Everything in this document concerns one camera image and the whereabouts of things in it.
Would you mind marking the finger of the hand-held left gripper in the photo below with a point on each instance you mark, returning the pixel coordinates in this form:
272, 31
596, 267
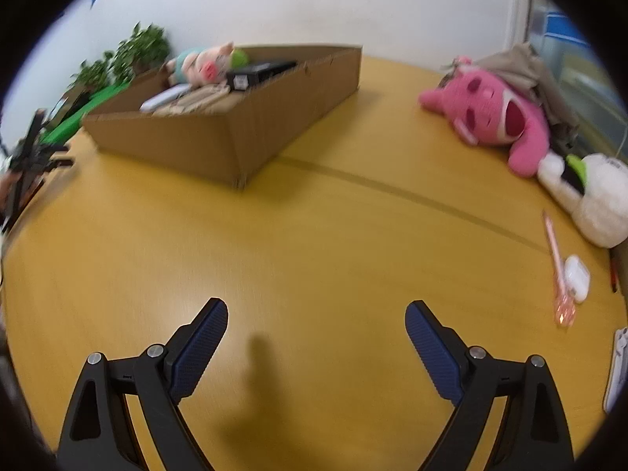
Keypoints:
59, 162

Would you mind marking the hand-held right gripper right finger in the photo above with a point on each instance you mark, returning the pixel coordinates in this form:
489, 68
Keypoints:
431, 348

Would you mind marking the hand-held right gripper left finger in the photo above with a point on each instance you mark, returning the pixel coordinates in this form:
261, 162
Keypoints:
201, 348

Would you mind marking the brown cardboard box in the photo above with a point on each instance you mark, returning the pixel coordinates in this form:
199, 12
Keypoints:
196, 142

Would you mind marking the white phone stand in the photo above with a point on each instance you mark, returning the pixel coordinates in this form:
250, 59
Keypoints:
617, 368

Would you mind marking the black charger box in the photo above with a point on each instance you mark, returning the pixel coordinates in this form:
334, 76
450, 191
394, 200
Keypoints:
255, 74

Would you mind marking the green cloth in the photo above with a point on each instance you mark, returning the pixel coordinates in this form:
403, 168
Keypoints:
83, 110

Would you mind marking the small green potted plant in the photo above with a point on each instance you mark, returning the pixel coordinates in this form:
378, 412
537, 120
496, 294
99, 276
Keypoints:
93, 74

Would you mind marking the white flat device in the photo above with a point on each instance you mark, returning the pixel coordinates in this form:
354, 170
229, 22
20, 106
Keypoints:
164, 97

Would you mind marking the large green potted plant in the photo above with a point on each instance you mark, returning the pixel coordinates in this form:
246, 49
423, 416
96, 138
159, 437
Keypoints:
144, 49

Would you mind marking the pink pen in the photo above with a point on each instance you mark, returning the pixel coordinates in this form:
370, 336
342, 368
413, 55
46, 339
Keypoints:
557, 255

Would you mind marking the white earbuds case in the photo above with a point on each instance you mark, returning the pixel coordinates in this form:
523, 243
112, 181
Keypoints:
577, 277

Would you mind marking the pig plush with teal shirt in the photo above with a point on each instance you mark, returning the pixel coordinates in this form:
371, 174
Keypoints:
206, 64

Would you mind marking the red pen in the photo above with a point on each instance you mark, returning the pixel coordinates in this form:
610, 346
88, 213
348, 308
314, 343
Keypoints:
613, 272

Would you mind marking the white plush toy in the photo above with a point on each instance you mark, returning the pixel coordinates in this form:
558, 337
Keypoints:
598, 196

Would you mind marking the pink plush toy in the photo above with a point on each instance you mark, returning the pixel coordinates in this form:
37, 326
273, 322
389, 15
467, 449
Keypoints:
490, 103

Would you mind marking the beige cloth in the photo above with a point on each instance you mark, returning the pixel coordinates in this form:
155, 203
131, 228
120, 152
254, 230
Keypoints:
520, 68

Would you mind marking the blue window sticker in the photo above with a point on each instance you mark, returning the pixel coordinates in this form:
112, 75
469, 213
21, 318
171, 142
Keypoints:
566, 27

